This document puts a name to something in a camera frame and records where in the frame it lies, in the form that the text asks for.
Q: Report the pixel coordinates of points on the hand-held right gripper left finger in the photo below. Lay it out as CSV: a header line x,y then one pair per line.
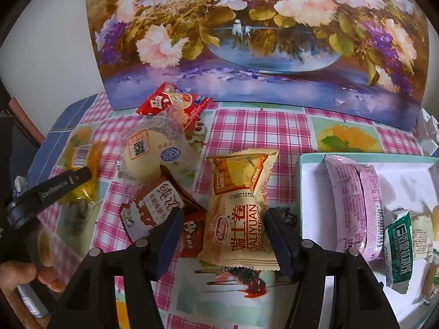
x,y
168,243

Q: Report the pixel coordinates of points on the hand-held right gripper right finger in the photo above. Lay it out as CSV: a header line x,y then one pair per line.
x,y
281,243

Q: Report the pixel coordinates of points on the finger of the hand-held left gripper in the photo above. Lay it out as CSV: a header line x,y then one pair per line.
x,y
51,192

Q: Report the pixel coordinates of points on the clear yellow snack packet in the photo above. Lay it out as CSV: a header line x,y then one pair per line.
x,y
82,157

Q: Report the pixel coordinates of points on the yellow cake roll packet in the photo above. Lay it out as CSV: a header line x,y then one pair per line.
x,y
236,212

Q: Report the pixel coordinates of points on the white tray with teal rim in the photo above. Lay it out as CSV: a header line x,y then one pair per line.
x,y
308,185

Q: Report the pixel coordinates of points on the pink snack packet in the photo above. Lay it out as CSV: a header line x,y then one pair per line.
x,y
349,205

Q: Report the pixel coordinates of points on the green white snack packet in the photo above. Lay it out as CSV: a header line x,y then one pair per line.
x,y
398,257

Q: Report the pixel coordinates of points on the pale green snack packet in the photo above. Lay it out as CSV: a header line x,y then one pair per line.
x,y
423,233

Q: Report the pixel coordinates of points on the orange snack packet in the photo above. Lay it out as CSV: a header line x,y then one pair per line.
x,y
430,277

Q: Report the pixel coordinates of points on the person's left hand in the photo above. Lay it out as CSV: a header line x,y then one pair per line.
x,y
17,274

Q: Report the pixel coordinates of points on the dark red snack packet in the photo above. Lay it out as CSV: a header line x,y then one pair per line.
x,y
192,236

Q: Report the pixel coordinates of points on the brown white snack packet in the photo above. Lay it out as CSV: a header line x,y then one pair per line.
x,y
154,205

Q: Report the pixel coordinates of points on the blue blanket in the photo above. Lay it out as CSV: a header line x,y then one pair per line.
x,y
68,116

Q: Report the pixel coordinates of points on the clear round bun packet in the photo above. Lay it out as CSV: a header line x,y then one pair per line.
x,y
154,147

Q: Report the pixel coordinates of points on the white power strip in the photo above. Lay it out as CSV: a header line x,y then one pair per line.
x,y
427,130

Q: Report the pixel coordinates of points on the flower bouquet painting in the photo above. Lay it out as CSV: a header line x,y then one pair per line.
x,y
257,24

